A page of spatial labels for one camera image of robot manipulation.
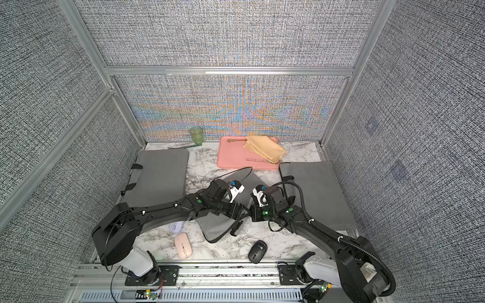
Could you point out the pink laptop sleeve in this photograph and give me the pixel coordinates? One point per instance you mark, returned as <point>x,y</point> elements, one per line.
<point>233,155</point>

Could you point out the lilac computer mouse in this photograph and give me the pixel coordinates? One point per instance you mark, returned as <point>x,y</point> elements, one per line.
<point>176,227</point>

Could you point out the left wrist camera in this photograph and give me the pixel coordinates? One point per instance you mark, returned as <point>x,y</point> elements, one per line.
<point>235,188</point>

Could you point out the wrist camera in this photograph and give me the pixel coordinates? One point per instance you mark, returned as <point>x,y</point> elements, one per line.
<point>235,188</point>
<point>259,196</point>

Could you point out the black computer mouse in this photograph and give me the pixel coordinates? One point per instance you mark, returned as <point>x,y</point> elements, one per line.
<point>257,251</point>

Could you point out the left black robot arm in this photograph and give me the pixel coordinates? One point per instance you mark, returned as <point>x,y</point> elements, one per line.
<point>114,236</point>

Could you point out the green pen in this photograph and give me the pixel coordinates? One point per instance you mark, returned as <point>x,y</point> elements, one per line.
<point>182,146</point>

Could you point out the pink computer mouse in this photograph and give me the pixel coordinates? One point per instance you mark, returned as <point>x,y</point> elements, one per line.
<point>183,246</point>

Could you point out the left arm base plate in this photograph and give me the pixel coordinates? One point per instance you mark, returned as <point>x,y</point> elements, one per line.
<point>166,274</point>

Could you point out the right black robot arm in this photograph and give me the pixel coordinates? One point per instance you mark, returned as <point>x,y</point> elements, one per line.
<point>363,276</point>

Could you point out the aluminium front rail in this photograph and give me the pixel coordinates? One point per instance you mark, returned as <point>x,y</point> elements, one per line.
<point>201,281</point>

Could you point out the folded yellow cloth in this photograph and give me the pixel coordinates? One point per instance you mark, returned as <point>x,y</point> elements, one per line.
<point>265,147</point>

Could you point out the grey laptop bag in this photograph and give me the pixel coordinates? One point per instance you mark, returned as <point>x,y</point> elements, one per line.
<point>157,177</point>
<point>323,196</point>
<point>215,227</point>

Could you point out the green glass cup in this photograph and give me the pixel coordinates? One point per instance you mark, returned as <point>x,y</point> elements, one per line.
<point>197,135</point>

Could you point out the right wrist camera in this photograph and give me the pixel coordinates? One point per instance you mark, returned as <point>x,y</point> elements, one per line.
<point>259,196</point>

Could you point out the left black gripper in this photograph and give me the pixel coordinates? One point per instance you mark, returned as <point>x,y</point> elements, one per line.
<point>239,216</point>

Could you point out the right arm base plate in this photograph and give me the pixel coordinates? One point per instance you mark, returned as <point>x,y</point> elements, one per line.
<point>287,274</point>

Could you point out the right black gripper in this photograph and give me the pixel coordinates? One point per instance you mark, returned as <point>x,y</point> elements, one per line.
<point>256,216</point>

